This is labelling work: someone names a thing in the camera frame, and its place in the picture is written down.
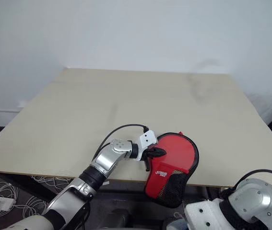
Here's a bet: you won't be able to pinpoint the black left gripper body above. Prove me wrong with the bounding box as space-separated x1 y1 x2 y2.
142 146 156 164

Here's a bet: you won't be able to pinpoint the black and red paddle case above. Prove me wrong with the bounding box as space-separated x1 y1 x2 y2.
143 131 200 209

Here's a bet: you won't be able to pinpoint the white power adapter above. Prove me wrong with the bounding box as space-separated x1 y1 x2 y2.
0 195 16 213

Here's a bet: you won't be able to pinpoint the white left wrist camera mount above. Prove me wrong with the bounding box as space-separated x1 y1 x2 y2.
139 130 160 161

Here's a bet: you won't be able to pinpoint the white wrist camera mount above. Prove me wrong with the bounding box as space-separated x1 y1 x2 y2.
183 199 225 230
139 130 160 161

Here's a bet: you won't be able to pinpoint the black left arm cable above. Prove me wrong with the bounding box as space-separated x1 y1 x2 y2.
94 124 150 163

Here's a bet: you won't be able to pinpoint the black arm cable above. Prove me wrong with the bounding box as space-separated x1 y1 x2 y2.
94 124 150 163
218 169 272 200

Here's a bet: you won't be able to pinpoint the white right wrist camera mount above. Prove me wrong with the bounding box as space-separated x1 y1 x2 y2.
183 199 225 230

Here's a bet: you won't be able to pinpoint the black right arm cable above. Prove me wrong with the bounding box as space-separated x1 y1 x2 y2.
218 169 272 200

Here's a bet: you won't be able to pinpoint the white tangled floor cables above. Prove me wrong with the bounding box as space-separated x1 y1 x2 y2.
0 175 75 218

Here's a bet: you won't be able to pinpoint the black metal table frame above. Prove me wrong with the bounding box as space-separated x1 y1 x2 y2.
0 170 224 209

